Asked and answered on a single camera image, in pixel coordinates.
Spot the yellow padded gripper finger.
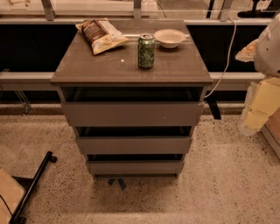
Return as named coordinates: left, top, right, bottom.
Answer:
left=235, top=39, right=258, bottom=62
left=239, top=77, right=280, bottom=136

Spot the grey bottom drawer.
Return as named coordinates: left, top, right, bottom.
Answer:
left=86, top=161, right=184, bottom=175

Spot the grey drawer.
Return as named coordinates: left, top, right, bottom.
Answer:
left=62, top=102, right=204, bottom=127
left=86, top=161, right=184, bottom=175
left=76, top=136, right=193, bottom=155

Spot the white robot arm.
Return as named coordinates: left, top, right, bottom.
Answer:
left=235, top=14, right=280, bottom=136

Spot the grey drawer cabinet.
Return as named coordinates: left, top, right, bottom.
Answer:
left=50, top=18, right=214, bottom=179

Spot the grey middle drawer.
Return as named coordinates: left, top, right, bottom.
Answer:
left=76, top=136, right=193, bottom=155

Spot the grey top drawer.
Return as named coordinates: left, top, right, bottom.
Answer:
left=62, top=102, right=204, bottom=127

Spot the cardboard box right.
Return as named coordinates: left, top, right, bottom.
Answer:
left=262, top=108, right=280, bottom=158

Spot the white bowl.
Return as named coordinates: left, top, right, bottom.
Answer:
left=154, top=29, right=186, bottom=49

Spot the green soda can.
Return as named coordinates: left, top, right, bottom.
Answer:
left=137, top=34, right=155, bottom=68

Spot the brown chip bag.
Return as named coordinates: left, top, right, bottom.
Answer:
left=75, top=18, right=129, bottom=55

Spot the cardboard piece bottom left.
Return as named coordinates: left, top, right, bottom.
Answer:
left=0, top=168, right=25, bottom=224

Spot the black rolling stand leg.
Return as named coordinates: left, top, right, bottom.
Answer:
left=9, top=151, right=57, bottom=224

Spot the white cable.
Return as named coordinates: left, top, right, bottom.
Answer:
left=204, top=17, right=238, bottom=99

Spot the black bracket under rail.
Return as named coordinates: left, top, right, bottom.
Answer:
left=206, top=94, right=221, bottom=120

